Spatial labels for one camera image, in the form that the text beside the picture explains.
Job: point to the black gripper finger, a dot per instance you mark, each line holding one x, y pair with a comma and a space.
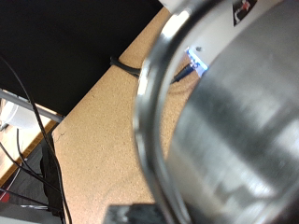
134, 215

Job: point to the steel bowl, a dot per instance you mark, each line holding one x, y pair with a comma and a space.
233, 140

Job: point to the white round container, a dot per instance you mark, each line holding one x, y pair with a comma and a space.
15, 116

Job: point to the black backdrop curtain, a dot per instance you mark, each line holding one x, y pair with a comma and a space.
62, 37

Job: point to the grey metal frame bar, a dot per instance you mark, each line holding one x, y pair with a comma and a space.
46, 114

